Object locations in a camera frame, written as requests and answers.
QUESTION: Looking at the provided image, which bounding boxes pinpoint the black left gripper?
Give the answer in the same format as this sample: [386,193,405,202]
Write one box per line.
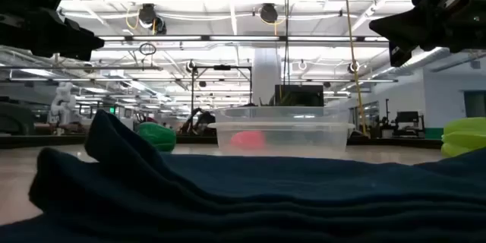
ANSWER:
[0,0,106,62]

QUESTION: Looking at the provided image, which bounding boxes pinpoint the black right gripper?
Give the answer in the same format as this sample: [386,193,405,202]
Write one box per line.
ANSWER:
[368,0,486,68]

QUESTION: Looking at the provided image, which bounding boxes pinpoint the orange toy carrot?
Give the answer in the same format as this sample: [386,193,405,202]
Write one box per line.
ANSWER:
[229,131,267,151]

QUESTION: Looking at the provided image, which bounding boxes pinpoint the clear plastic tupperware container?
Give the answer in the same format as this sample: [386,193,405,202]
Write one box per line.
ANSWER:
[207,106,356,156]

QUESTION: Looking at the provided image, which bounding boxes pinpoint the green low panel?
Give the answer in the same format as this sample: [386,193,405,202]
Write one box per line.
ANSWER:
[424,127,443,140]

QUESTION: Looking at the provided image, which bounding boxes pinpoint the black hanging cable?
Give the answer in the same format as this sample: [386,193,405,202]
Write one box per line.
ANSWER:
[282,0,292,87]

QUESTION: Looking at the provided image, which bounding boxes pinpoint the red background machine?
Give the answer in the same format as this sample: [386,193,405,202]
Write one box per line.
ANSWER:
[138,113,160,125]

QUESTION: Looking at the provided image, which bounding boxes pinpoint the dark background robot arms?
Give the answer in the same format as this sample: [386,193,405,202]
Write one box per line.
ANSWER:
[177,106,217,136]

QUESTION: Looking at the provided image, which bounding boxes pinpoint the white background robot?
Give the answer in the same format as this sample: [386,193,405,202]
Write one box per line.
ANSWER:
[48,81,79,127]

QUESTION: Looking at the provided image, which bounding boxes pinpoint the navy blue folded cloth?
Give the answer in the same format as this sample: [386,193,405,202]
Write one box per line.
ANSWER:
[0,108,486,243]

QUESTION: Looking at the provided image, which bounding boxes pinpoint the dark grey bulky cover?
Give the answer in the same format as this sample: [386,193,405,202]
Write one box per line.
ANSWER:
[0,100,37,136]

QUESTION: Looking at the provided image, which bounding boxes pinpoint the yellow hanging cable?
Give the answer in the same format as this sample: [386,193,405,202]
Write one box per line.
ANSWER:
[342,0,368,136]

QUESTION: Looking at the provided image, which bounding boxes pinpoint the light green toy pepper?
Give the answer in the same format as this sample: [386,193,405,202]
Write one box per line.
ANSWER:
[440,116,486,159]

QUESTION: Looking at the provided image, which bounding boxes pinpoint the large ceiling cord reel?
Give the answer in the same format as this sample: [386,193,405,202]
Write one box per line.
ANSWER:
[137,2,168,35]
[259,2,279,24]

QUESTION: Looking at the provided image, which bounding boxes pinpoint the black background workstation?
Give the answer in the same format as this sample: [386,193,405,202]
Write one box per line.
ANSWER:
[393,109,427,138]

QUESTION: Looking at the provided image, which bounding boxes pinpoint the black gantry stand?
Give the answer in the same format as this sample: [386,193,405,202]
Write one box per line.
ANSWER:
[191,64,254,113]

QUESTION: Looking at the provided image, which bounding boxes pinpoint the dark green toy pepper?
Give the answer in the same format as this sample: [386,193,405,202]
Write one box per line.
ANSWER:
[136,121,177,153]

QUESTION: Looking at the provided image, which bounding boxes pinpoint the black cable loop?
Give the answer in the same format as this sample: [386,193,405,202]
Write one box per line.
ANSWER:
[138,41,157,56]

